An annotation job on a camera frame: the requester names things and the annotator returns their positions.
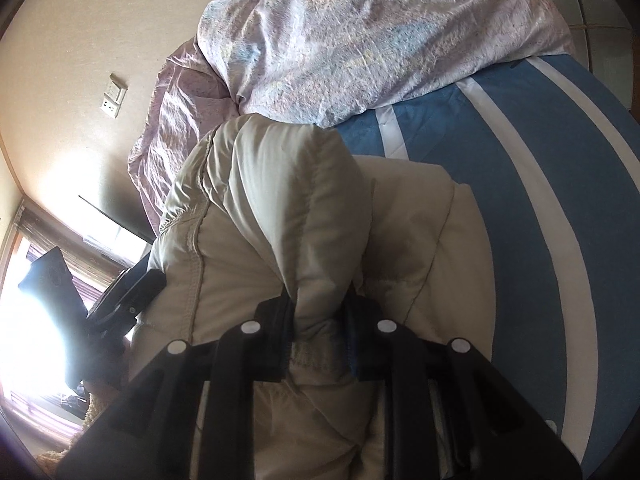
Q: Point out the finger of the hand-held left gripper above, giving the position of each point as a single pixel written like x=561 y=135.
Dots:
x=145 y=287

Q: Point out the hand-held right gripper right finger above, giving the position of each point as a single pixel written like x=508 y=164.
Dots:
x=357 y=347

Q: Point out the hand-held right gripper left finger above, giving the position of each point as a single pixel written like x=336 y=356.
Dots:
x=272 y=345

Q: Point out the beige puffer jacket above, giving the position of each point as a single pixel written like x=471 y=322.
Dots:
x=280 y=200

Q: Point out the flat screen television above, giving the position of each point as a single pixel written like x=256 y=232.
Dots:
x=125 y=235

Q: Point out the dark flat panel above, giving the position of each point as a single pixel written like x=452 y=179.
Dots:
x=50 y=280

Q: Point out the bed with blue striped sheet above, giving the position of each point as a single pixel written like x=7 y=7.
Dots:
x=525 y=235

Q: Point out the white wall socket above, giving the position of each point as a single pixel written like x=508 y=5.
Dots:
x=110 y=105

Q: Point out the white wall switch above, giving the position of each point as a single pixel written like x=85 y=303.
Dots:
x=117 y=82

